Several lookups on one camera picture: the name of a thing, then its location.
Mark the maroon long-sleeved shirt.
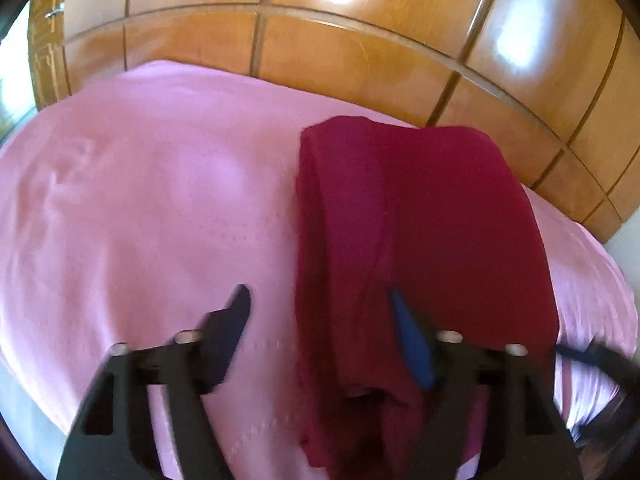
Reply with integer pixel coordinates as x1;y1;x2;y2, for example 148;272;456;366
294;116;560;480

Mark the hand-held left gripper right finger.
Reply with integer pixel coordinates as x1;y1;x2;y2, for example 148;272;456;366
389;287;584;480

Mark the carved wooden door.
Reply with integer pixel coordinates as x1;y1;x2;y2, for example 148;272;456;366
27;0;72;112

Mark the pink bed sheet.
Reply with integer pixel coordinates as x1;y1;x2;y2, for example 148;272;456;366
0;59;639;480

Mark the white bed skirt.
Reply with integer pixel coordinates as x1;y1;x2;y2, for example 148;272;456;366
0;360;68;463

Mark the wooden panelled wardrobe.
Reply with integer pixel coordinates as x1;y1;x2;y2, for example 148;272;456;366
60;0;640;244

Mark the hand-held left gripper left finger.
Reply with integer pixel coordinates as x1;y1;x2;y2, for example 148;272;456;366
56;284;252;480

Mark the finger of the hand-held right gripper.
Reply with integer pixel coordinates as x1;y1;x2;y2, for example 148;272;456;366
554;341;640;402

